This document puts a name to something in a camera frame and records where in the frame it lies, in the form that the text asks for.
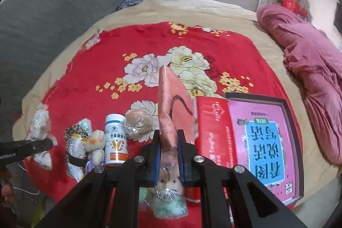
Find mint tissue pack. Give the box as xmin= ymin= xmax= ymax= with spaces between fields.
xmin=78 ymin=118 xmax=93 ymax=137

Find white supplement bottle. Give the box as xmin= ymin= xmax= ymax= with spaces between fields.
xmin=104 ymin=113 xmax=129 ymax=167

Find red gift bag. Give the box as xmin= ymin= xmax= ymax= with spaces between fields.
xmin=276 ymin=0 xmax=310 ymax=19

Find beige bed sheet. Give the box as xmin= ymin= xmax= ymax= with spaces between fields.
xmin=12 ymin=0 xmax=340 ymax=205

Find leopard print scrunchie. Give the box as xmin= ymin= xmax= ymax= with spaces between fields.
xmin=64 ymin=123 xmax=91 ymax=183

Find pink packaged soft item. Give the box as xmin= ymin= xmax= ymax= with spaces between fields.
xmin=158 ymin=65 xmax=195 ymax=163

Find red tissue box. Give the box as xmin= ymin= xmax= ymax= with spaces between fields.
xmin=194 ymin=96 xmax=237 ymax=168

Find red floral blanket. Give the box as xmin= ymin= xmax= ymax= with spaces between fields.
xmin=22 ymin=21 xmax=304 ymax=228

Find pink book in tray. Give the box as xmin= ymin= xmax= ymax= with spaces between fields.
xmin=225 ymin=93 xmax=304 ymax=207

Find cream teddy bear plush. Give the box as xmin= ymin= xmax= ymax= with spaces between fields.
xmin=85 ymin=130 xmax=106 ymax=174

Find green ball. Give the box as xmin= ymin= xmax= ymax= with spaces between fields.
xmin=139 ymin=187 xmax=188 ymax=219

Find white bunny plush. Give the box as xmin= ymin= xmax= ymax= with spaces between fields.
xmin=155 ymin=163 xmax=184 ymax=204

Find bagged round bun toy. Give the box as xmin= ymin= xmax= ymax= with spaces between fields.
xmin=124 ymin=108 xmax=155 ymax=143

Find black wall television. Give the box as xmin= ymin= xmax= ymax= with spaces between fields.
xmin=333 ymin=2 xmax=342 ymax=30

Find pink rumpled quilt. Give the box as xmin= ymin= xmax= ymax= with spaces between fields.
xmin=257 ymin=5 xmax=341 ymax=164

